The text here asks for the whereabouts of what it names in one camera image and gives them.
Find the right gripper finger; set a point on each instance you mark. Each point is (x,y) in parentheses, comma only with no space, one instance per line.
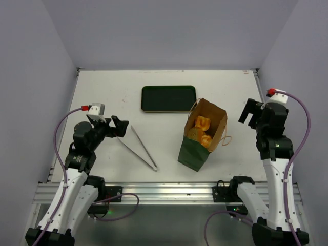
(252,104)
(246,111)

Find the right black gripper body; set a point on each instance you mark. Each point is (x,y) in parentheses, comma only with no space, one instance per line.
(256,113)

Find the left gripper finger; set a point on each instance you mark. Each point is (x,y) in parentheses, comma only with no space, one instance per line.
(116,120)
(120,128)

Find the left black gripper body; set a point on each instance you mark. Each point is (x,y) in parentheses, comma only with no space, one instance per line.
(101,129)

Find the metal tongs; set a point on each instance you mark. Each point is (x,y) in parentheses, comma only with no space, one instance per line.
(152,164)

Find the orange waffle bread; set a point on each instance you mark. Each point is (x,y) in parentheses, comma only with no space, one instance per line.
(202,122)

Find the green paper bag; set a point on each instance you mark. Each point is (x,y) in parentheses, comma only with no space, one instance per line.
(193,154)

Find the sliced toast bread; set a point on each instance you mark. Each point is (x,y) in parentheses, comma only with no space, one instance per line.
(195,134)

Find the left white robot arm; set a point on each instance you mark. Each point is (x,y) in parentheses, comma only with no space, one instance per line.
(78,189)

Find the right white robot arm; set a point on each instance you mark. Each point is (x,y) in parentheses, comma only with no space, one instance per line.
(275,223)

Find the orange croissant bread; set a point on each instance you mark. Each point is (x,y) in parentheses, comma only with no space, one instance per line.
(206,140)

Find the dark green tray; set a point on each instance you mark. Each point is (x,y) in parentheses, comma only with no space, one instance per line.
(164,99)

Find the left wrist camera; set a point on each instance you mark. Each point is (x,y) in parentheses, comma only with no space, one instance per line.
(96,111)

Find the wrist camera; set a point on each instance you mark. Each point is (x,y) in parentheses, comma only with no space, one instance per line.
(275,96)
(96,111)

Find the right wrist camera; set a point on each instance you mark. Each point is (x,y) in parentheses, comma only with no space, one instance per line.
(275,96)

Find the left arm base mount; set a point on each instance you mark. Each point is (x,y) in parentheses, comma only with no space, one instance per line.
(100,210)

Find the aluminium frame rail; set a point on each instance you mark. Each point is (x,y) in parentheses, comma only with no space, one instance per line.
(180,193)

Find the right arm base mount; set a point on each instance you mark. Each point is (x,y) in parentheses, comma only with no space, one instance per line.
(221,192)

